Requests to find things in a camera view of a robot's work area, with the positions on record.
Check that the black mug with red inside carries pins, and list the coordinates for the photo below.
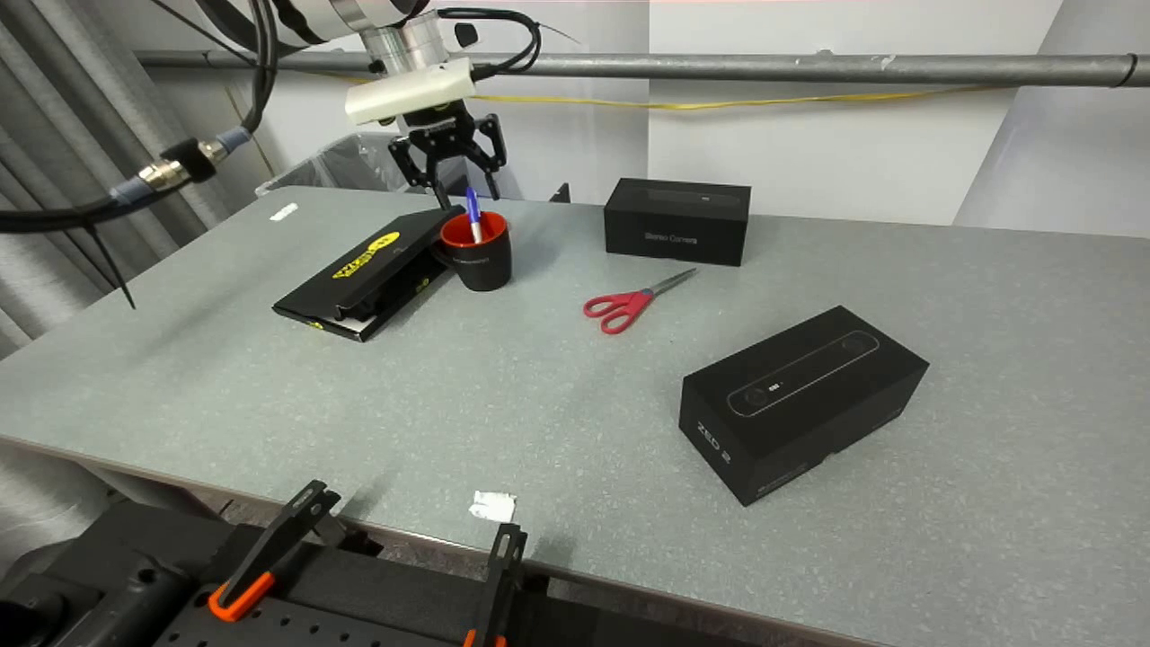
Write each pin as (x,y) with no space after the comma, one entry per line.
(485,262)

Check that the black perforated mount plate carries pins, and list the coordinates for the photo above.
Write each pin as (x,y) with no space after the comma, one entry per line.
(135,584)

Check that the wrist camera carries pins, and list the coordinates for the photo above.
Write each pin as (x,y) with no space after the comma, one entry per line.
(409,91)

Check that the clear plastic cover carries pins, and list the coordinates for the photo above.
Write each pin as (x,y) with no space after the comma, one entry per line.
(350,166)

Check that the small black camera box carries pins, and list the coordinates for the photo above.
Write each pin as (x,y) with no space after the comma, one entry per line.
(676,225)

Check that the grey curtain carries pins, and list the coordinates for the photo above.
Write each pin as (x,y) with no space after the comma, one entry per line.
(54,117)

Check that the grey metal pipe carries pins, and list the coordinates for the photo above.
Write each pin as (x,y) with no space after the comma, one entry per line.
(809,67)

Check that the red scissors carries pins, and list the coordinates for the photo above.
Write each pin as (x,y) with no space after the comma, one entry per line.
(622,307)

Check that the white tape piece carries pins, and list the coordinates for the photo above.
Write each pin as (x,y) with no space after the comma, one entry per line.
(283,212)
(492,507)

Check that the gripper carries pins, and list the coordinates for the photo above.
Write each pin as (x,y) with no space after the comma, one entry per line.
(442,123)

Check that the flat black box yellow print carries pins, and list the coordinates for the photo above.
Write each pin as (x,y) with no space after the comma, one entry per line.
(368,270)

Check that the large black camera box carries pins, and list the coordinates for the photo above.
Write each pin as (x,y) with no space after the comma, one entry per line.
(800,404)

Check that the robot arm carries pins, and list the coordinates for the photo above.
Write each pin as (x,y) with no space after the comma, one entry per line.
(359,13)

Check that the blue marker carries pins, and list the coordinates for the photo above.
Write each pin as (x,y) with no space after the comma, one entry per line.
(473,212)

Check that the black and orange clamp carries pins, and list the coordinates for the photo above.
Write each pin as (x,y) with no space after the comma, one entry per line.
(499,584)
(269,557)

